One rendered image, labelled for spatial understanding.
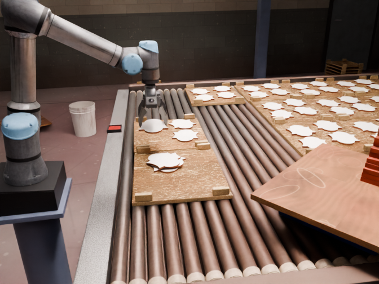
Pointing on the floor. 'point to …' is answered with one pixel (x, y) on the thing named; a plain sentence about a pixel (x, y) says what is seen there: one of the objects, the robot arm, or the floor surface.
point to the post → (261, 38)
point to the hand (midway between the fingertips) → (153, 125)
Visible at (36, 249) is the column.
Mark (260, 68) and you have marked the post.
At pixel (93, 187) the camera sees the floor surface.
